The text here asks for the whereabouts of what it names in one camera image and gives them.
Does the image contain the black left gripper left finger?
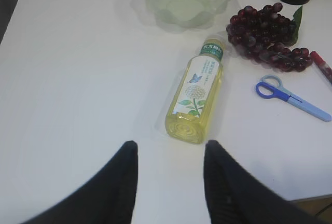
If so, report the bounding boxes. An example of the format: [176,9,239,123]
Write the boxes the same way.
[27,141,138,223]

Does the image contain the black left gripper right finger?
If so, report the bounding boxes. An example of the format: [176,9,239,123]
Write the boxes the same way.
[203,140,331,223]

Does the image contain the yellow tea bottle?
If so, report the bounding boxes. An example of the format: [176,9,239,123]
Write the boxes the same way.
[164,34,226,144]

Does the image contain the dark red grape bunch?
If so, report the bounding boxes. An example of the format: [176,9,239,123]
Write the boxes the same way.
[226,2,313,72]

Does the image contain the red glitter pen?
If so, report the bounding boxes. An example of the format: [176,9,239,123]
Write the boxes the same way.
[310,51,332,83]

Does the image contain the blue scissors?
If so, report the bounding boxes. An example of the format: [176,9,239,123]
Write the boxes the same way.
[255,75,331,122]

